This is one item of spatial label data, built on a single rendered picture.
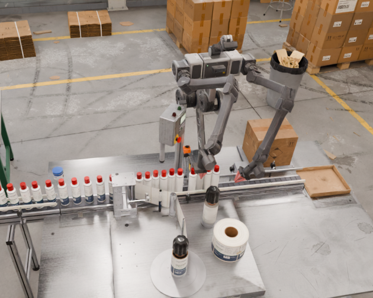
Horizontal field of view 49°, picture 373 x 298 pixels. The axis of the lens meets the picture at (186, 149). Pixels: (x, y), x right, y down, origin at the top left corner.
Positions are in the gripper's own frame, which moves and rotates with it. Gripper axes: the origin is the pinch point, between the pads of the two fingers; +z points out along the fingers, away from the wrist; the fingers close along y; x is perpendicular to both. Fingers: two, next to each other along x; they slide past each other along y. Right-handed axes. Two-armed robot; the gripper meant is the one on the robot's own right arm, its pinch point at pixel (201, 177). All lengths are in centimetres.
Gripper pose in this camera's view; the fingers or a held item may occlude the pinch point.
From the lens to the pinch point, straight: 237.8
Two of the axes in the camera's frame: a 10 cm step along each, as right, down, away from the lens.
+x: -2.2, -6.3, 7.4
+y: 9.7, -1.0, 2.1
